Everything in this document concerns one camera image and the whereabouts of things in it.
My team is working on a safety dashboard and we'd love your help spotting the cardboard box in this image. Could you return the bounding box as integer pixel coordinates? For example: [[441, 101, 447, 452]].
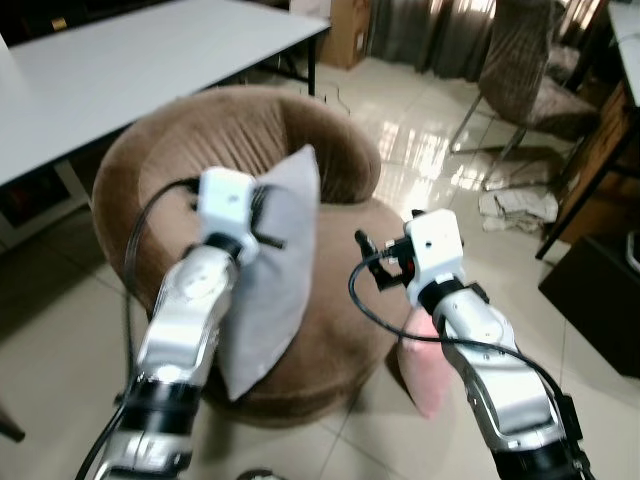
[[318, 0, 372, 70]]

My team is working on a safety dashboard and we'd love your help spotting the brown plaid chair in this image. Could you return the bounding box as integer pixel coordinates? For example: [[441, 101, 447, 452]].
[[452, 0, 603, 163]]

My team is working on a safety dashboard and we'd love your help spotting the white crumpled cloth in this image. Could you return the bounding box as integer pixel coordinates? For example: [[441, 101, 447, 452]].
[[478, 184, 561, 235]]

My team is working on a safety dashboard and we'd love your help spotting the black low cabinet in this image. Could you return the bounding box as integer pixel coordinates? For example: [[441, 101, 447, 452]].
[[538, 230, 640, 381]]

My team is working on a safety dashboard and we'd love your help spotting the long white table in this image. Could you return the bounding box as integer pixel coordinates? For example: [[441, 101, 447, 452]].
[[0, 0, 333, 251]]

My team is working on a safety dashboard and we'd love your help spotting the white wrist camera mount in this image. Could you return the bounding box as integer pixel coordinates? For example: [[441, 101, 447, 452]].
[[196, 167, 261, 263], [403, 209, 467, 293]]

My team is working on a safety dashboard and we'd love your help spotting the grey brown curtain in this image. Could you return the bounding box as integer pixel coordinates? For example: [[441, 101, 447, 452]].
[[368, 0, 501, 83]]

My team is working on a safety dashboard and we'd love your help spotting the grey pillow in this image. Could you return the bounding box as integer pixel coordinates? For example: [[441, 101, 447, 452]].
[[214, 144, 323, 403]]

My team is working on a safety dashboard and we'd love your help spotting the brown round armchair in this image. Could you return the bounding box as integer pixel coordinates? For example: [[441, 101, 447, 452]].
[[90, 84, 403, 429]]

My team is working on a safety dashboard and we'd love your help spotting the white desk with black legs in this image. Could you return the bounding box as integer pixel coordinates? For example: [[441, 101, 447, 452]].
[[535, 0, 640, 263]]

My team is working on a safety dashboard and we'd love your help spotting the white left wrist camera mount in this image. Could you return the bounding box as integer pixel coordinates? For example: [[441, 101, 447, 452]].
[[196, 167, 261, 263]]

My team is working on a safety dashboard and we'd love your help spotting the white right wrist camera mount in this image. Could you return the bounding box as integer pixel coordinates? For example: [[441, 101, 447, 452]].
[[403, 209, 467, 293]]

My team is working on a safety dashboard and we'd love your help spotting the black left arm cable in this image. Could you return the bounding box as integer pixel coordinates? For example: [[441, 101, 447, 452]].
[[75, 177, 202, 480]]

